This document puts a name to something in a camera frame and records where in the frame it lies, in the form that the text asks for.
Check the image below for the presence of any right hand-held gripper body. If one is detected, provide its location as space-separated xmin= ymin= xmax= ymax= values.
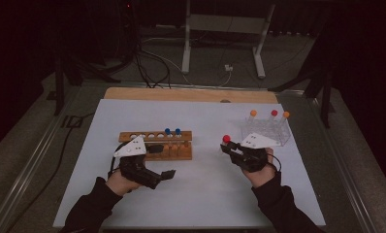
xmin=231 ymin=132 xmax=279 ymax=174

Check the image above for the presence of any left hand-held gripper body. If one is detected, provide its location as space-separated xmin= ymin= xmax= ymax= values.
xmin=113 ymin=135 xmax=163 ymax=190

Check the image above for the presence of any clear plastic test tube rack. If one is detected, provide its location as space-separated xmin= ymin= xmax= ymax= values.
xmin=241 ymin=116 xmax=292 ymax=148

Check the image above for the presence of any blue capped test tube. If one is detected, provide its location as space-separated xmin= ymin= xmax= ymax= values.
xmin=163 ymin=127 xmax=172 ymax=153
xmin=174 ymin=127 xmax=182 ymax=153

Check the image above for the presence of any wooden test tube rack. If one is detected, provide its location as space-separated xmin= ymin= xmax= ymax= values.
xmin=117 ymin=130 xmax=194 ymax=162

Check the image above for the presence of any person's right hand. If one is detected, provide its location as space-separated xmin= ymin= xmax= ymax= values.
xmin=242 ymin=149 xmax=276 ymax=188

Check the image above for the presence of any person's left hand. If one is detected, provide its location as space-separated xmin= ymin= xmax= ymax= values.
xmin=105 ymin=171 xmax=141 ymax=197

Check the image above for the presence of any white table sheet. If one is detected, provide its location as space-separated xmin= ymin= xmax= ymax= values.
xmin=52 ymin=98 xmax=327 ymax=229

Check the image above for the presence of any black tripod stand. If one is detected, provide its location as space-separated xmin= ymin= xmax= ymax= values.
xmin=268 ymin=32 xmax=337 ymax=129
xmin=53 ymin=54 xmax=122 ymax=117

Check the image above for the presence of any white metal stand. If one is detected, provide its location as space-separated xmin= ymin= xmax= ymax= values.
xmin=180 ymin=0 xmax=276 ymax=80

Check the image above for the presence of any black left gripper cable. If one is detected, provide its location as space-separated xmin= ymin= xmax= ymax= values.
xmin=108 ymin=145 xmax=124 ymax=179

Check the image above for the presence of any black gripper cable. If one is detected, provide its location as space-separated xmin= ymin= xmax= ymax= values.
xmin=108 ymin=145 xmax=124 ymax=179
xmin=266 ymin=152 xmax=283 ymax=173

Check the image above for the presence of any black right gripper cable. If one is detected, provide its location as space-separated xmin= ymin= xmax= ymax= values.
xmin=266 ymin=152 xmax=283 ymax=173

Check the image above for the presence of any black floor cable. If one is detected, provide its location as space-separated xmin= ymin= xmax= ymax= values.
xmin=6 ymin=111 xmax=97 ymax=233

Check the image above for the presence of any white cable with plug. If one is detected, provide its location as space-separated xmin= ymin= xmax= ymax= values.
xmin=180 ymin=61 xmax=235 ymax=88

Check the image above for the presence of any black cable bundle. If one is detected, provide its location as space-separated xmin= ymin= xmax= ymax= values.
xmin=129 ymin=42 xmax=173 ymax=90

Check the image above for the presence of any metal floor rail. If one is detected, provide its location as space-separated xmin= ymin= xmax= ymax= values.
xmin=0 ymin=86 xmax=80 ymax=233
xmin=306 ymin=96 xmax=378 ymax=233

